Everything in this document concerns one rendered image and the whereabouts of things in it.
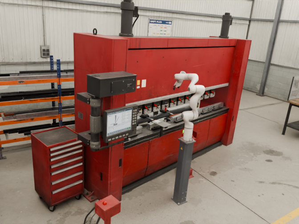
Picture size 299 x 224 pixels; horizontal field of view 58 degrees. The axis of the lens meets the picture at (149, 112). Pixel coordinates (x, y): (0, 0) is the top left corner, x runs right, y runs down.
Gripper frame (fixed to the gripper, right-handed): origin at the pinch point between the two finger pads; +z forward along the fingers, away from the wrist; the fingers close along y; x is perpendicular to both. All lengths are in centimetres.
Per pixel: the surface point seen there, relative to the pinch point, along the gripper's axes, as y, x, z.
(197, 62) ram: -89, -37, 12
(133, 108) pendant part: 104, 24, -36
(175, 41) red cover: -32, -55, -35
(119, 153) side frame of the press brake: 112, 32, 48
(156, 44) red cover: 10, -55, -42
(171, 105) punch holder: -15, -4, 53
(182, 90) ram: -47, -15, 41
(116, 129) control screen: 131, 34, -25
